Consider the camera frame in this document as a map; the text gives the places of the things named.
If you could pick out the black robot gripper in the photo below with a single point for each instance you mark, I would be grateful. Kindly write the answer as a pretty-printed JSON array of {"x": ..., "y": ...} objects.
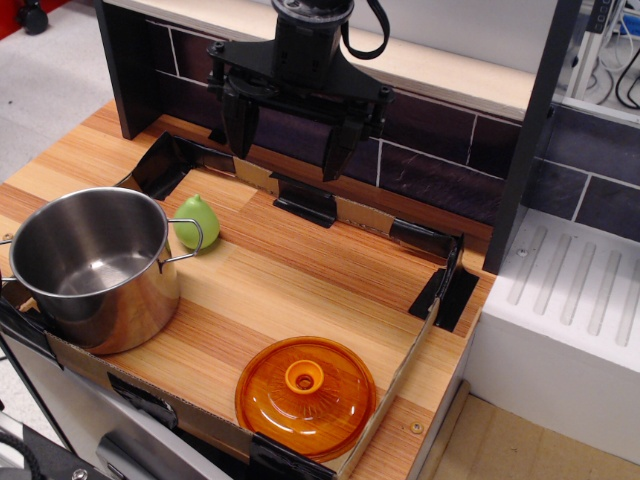
[{"x": 304, "y": 71}]

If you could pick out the stainless steel pot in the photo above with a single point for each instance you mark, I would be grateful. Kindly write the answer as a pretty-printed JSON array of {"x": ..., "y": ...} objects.
[{"x": 98, "y": 263}]

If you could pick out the cardboard fence with black tape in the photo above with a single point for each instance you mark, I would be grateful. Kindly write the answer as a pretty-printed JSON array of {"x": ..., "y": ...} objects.
[{"x": 270, "y": 276}]

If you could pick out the orange transparent pot lid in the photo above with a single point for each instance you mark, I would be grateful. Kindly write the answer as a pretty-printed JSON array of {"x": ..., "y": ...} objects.
[{"x": 310, "y": 394}]

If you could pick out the green plastic pear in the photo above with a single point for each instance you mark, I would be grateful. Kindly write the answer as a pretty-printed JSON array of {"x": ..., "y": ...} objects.
[{"x": 202, "y": 227}]

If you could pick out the black caster wheel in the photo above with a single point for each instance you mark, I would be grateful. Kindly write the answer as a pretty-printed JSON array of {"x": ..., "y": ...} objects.
[{"x": 32, "y": 18}]

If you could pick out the white sink drainboard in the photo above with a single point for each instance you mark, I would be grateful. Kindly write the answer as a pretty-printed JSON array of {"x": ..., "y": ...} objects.
[{"x": 557, "y": 342}]

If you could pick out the dark wooden shelf frame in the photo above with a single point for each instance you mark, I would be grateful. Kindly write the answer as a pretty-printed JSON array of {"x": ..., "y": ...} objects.
[{"x": 431, "y": 137}]

